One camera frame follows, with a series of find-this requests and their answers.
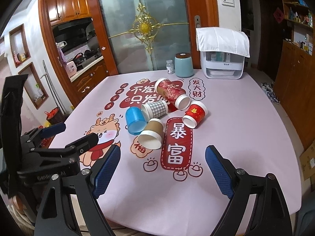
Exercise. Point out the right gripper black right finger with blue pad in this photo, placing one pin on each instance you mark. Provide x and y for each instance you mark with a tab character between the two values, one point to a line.
270	215

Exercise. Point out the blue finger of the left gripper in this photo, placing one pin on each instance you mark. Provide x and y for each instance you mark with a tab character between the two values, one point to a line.
53	130

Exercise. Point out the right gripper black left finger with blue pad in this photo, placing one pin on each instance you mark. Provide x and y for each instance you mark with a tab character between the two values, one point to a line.
56	215

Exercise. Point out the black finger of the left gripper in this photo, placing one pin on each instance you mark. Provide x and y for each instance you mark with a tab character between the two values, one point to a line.
83	144

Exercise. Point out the brown sleeve paper cup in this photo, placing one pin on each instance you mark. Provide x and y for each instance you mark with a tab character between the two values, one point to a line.
151	136

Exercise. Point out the blue plastic cup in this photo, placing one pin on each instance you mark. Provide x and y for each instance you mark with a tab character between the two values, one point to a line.
135	120

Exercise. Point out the grey checkered paper cup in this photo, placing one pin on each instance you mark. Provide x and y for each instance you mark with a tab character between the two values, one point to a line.
156	109

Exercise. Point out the tall red patterned paper cup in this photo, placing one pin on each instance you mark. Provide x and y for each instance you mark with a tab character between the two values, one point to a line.
171	92

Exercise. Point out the small red paper cup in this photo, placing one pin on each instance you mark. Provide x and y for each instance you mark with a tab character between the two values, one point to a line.
196	112

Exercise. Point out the basket with red items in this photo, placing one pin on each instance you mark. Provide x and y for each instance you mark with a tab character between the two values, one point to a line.
55	116

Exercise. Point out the cardboard box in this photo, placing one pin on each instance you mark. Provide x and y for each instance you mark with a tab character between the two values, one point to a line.
307	161

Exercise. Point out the pink rice cooker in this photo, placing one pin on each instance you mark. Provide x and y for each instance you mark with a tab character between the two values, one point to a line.
71	69

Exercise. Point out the small white pill bottle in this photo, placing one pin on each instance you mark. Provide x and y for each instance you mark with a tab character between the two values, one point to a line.
170	67

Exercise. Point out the light blue ceramic jar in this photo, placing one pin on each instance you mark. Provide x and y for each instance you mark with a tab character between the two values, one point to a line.
183	65

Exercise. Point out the wooden shelf cabinet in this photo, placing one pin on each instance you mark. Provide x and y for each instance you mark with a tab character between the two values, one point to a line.
294	84

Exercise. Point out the frosted glass sliding door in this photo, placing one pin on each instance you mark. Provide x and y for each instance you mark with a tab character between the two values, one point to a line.
141	35

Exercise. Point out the white desktop storage box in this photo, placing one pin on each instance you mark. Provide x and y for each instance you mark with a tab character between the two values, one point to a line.
221	65

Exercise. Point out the white cloth cover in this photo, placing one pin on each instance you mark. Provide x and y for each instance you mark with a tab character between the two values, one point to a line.
217	39

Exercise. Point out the wooden kitchen wall cabinet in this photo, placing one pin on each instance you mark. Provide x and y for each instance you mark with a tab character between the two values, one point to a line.
62	11

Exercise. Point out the white wall switch panel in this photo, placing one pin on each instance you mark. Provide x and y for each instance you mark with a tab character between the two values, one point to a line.
230	3

